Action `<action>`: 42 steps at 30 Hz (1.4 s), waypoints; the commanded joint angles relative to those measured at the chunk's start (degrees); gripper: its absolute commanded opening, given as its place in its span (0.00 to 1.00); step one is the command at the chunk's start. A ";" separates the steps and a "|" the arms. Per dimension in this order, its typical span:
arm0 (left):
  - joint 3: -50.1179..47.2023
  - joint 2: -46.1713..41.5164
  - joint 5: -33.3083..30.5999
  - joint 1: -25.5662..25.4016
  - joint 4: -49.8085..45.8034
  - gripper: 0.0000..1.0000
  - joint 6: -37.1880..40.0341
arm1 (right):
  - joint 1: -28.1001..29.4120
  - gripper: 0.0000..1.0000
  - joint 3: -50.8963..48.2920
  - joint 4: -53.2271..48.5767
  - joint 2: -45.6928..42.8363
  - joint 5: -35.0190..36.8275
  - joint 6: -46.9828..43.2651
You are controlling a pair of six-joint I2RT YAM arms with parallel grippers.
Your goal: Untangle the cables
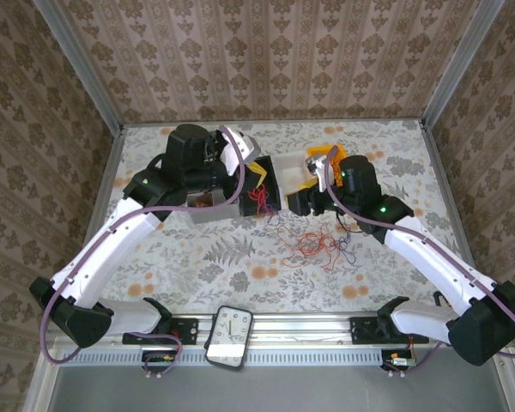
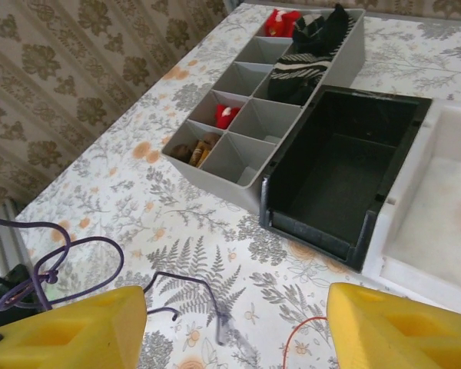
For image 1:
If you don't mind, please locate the red cable tangle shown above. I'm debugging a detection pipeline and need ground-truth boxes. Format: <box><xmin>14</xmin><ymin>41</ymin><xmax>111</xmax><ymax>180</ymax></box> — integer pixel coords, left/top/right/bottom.
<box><xmin>276</xmin><ymin>221</ymin><xmax>342</xmax><ymax>270</ymax></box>

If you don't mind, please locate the black open box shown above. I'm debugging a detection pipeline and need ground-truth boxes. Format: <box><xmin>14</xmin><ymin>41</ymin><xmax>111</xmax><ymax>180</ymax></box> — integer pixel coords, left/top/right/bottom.
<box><xmin>238</xmin><ymin>154</ymin><xmax>283</xmax><ymax>218</ymax></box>

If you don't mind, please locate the white plastic bin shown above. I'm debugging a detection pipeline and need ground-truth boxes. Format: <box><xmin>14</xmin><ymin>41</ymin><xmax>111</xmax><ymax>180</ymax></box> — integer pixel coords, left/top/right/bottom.
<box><xmin>270</xmin><ymin>149</ymin><xmax>311</xmax><ymax>201</ymax></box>

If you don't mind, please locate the yellow plastic bin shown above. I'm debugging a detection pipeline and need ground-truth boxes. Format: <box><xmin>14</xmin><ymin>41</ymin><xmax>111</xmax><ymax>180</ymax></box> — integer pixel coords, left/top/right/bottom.
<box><xmin>306</xmin><ymin>144</ymin><xmax>351</xmax><ymax>190</ymax></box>

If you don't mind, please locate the grey divided organizer tray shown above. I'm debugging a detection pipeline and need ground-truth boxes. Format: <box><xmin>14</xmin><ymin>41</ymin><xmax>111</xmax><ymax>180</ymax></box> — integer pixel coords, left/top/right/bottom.
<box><xmin>187</xmin><ymin>191</ymin><xmax>242</xmax><ymax>225</ymax></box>

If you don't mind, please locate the floral patterned table mat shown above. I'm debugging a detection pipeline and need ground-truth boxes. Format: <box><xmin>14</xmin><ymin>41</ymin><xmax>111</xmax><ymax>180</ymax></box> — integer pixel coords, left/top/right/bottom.
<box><xmin>81</xmin><ymin>119</ymin><xmax>441</xmax><ymax>317</ymax></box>

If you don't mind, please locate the black framed white clock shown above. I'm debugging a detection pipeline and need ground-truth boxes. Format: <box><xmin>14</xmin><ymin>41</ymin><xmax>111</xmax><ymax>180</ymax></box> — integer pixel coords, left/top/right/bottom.
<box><xmin>203</xmin><ymin>305</ymin><xmax>254</xmax><ymax>370</ymax></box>

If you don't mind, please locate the small black controller board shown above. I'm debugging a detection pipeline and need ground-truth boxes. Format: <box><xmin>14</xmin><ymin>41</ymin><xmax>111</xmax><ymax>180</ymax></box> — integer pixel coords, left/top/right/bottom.
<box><xmin>380</xmin><ymin>349</ymin><xmax>415</xmax><ymax>373</ymax></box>
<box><xmin>140</xmin><ymin>349</ymin><xmax>177</xmax><ymax>379</ymax></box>

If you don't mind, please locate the grey metal panel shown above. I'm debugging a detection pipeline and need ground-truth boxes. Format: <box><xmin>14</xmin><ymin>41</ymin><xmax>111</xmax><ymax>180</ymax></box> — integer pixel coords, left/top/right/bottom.
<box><xmin>23</xmin><ymin>347</ymin><xmax>515</xmax><ymax>412</ymax></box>

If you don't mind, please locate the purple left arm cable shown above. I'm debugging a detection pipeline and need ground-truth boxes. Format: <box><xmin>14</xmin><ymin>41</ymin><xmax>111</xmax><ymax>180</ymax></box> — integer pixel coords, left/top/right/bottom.
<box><xmin>39</xmin><ymin>124</ymin><xmax>246</xmax><ymax>379</ymax></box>

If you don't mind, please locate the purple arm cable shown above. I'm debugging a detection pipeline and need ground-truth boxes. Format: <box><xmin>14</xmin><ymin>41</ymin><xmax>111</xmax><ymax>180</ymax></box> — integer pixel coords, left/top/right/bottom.
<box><xmin>324</xmin><ymin>156</ymin><xmax>515</xmax><ymax>379</ymax></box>
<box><xmin>39</xmin><ymin>124</ymin><xmax>246</xmax><ymax>379</ymax></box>

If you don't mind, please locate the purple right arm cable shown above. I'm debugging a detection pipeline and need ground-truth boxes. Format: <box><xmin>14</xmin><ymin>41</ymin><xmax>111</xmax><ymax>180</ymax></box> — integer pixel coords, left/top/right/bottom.
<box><xmin>324</xmin><ymin>156</ymin><xmax>515</xmax><ymax>379</ymax></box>

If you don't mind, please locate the thin aluminium table edge rail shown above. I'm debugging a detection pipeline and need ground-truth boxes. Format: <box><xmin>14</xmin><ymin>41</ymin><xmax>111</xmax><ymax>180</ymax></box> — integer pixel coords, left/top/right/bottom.
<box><xmin>119</xmin><ymin>118</ymin><xmax>428</xmax><ymax>128</ymax></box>

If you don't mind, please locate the wide aluminium mounting rail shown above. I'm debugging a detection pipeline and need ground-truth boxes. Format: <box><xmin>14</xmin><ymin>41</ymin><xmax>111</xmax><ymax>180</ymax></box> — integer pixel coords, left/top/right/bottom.
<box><xmin>46</xmin><ymin>312</ymin><xmax>439</xmax><ymax>348</ymax></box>

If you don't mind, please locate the aluminium frame post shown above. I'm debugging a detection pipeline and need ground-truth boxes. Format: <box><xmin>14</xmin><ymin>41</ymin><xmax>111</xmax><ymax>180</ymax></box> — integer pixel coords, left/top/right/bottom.
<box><xmin>33</xmin><ymin>0</ymin><xmax>124</xmax><ymax>132</ymax></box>
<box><xmin>421</xmin><ymin>0</ymin><xmax>497</xmax><ymax>125</ymax></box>

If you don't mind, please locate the white slotted cable duct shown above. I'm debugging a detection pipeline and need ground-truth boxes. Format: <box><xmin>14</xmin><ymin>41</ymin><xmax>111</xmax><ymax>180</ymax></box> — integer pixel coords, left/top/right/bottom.
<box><xmin>59</xmin><ymin>347</ymin><xmax>390</xmax><ymax>368</ymax></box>

